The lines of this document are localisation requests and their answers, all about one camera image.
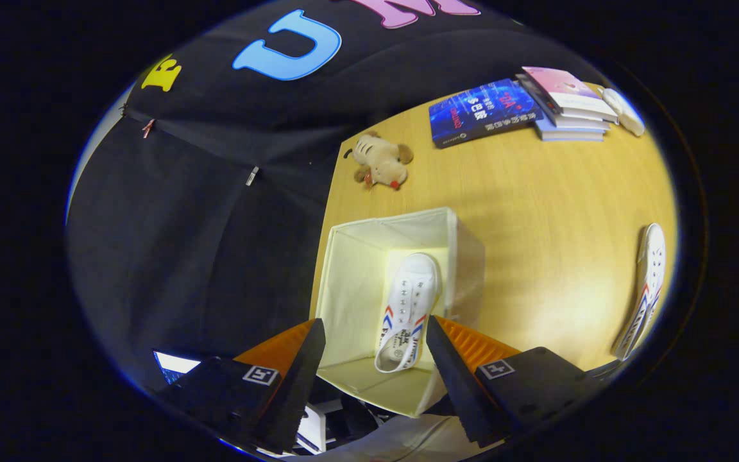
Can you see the black clip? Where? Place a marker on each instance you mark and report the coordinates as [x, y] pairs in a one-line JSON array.
[[124, 110]]

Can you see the silver clip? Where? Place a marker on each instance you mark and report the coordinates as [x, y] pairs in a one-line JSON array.
[[252, 175]]

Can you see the computer monitor screen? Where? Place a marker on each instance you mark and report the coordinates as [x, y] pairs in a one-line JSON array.
[[174, 366]]

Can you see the dark blue book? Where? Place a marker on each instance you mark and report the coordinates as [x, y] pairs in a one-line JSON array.
[[482, 112]]

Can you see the white canvas shoe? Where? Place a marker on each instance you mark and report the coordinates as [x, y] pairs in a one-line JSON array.
[[411, 295], [650, 269]]

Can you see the red clip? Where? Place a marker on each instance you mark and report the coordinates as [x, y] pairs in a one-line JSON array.
[[148, 128]]

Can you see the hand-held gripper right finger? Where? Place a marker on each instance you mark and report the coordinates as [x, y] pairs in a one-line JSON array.
[[456, 391]]

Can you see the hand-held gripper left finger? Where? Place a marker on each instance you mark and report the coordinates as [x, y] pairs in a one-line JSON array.
[[296, 391]]

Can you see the tan plush dog toy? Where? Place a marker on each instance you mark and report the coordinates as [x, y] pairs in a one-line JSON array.
[[382, 160]]

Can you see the light blue book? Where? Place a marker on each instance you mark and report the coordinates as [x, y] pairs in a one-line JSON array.
[[568, 136]]

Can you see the beige fabric storage box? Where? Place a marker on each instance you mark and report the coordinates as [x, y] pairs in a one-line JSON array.
[[356, 282]]

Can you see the pink cover book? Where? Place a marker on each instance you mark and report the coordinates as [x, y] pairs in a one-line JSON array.
[[565, 86]]

